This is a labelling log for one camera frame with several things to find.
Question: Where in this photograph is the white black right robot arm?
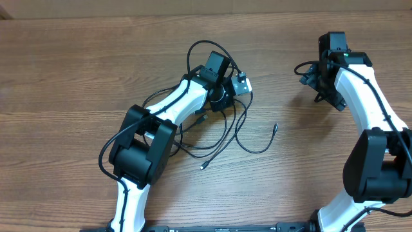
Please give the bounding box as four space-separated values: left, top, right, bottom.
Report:
294 32 411 231

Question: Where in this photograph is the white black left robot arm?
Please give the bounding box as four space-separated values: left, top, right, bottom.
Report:
105 51 234 231

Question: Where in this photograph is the black cable bundle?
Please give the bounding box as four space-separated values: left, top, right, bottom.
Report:
140 82 279 171

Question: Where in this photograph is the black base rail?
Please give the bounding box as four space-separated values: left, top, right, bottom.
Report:
80 219 366 232

